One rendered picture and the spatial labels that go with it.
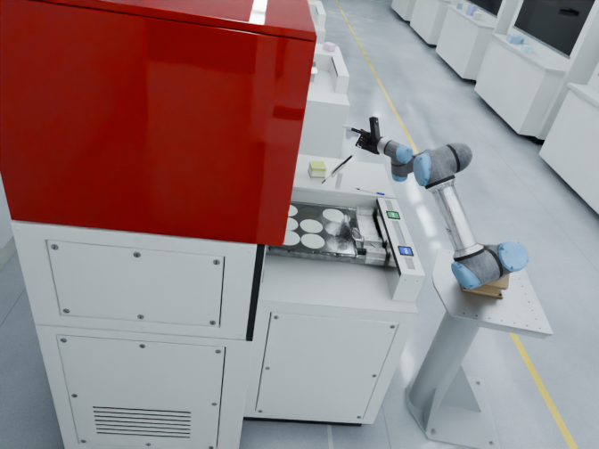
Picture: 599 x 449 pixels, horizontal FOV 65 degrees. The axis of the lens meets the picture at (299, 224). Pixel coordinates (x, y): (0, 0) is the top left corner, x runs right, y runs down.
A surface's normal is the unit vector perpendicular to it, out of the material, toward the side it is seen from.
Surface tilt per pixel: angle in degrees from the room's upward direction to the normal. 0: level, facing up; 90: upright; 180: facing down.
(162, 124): 90
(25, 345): 0
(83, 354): 90
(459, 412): 0
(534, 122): 90
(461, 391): 90
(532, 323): 0
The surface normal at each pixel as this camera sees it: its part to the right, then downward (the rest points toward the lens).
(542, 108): 0.04, 0.57
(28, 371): 0.15, -0.81
